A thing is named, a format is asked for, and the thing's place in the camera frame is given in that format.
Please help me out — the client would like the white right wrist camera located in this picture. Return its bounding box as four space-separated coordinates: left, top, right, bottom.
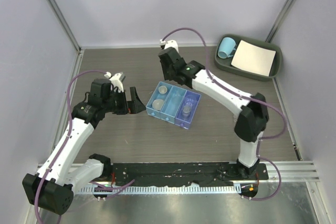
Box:
159 39 179 52

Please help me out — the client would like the dark green plastic tray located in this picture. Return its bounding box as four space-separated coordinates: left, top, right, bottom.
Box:
214 34 283 81

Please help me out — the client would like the white ceramic crucible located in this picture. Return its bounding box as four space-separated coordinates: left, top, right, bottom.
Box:
158 85 168 94

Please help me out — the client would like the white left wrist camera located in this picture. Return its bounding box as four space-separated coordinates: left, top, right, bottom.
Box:
104 72 125 93

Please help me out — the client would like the white paper sheet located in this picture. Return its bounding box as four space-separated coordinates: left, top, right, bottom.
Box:
231 40 276 76

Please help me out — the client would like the blue three-compartment organizer bin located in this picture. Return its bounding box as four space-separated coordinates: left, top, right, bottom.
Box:
146 81 201 129

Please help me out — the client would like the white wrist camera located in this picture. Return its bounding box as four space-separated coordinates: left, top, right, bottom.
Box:
159 39 179 52
104 72 125 93

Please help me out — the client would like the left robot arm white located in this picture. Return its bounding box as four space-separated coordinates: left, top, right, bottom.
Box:
22 79 145 216

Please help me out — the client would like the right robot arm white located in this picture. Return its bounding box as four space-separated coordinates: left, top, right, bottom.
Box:
158 47 269 179

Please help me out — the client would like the light blue mug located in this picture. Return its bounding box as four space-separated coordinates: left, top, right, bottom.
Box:
217 37 236 59

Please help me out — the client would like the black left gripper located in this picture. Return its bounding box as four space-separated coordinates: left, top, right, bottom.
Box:
102 87 145 115

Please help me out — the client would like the clear glass beaker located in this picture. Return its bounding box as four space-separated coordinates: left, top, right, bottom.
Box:
185 94 198 107

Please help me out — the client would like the small clear glass flask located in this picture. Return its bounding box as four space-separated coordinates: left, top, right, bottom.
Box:
181 104 192 121

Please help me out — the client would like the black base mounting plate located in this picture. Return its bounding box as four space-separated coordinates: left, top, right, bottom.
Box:
93 162 269 187

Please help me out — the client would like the white slotted cable duct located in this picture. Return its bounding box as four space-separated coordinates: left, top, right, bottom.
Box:
77 184 241 197

